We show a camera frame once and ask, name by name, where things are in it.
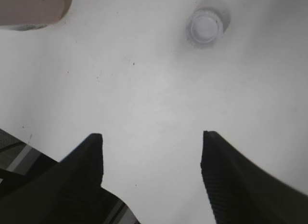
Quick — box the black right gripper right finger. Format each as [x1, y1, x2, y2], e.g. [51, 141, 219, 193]
[200, 131, 308, 224]

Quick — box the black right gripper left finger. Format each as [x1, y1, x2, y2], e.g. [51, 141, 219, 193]
[0, 133, 138, 224]

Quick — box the white bottle cap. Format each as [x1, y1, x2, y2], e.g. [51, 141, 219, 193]
[186, 9, 224, 49]

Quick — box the pink label tea bottle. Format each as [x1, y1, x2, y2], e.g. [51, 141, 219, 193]
[0, 0, 72, 31]

